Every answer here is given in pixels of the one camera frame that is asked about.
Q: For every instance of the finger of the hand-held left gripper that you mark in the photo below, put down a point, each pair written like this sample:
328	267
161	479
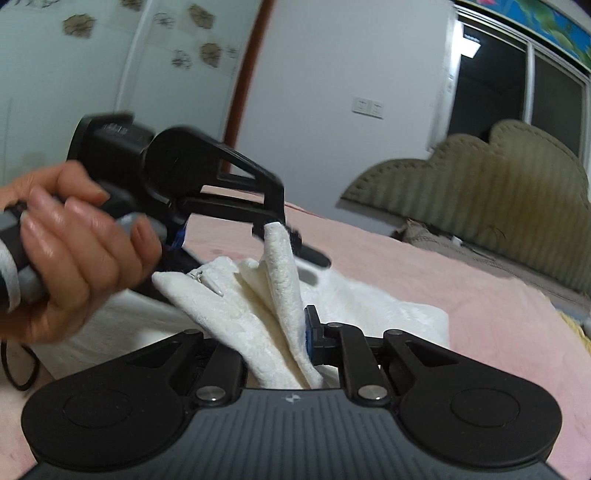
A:
309	254
272	194

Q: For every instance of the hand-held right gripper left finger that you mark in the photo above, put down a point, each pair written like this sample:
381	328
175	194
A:
221	367

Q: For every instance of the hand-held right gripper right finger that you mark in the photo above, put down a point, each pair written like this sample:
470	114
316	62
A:
308	344

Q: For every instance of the white pants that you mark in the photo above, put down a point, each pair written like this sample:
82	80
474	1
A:
258	314

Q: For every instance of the person's left hand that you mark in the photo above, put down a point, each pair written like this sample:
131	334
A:
83	258

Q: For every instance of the pink bed cover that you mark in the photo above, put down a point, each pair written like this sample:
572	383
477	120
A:
415	277

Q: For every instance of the beige pillow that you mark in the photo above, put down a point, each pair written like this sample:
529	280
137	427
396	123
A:
438	242

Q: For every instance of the olive padded headboard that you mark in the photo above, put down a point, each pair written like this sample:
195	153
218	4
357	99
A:
485	194

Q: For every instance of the white framed window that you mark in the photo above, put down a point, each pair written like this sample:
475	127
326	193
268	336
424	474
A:
494	78

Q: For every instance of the yellow cloth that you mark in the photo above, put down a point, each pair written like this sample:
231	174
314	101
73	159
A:
577	330

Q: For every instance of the blue floral window valance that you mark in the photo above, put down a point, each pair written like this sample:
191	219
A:
545	18

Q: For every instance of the white wall switch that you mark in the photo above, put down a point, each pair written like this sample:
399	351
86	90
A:
361	106
377	109

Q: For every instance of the brown wooden door frame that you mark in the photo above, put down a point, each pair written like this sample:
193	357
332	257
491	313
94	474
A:
251	55

